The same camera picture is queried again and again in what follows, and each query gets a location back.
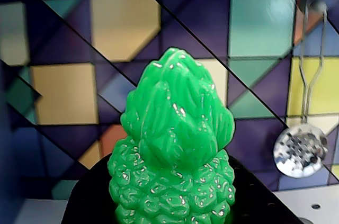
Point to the blue-gray toy kitchen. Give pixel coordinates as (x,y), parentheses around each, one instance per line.
(124,22)

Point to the steel slotted spoon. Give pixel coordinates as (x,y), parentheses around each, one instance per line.
(299,152)

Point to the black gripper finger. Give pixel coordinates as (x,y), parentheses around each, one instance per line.
(90,202)
(254,202)

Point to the green toy pineapple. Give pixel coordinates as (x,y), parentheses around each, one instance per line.
(172,128)

